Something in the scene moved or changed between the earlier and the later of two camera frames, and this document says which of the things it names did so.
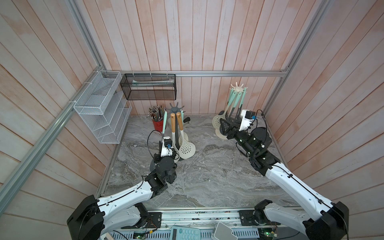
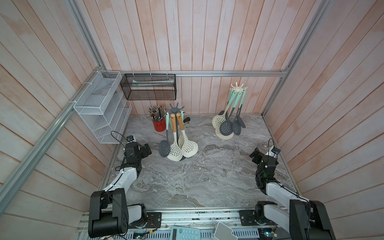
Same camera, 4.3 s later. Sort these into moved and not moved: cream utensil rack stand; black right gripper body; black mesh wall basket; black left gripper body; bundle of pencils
Moved: black right gripper body; black left gripper body
Not moved: cream utensil rack stand; black mesh wall basket; bundle of pencils
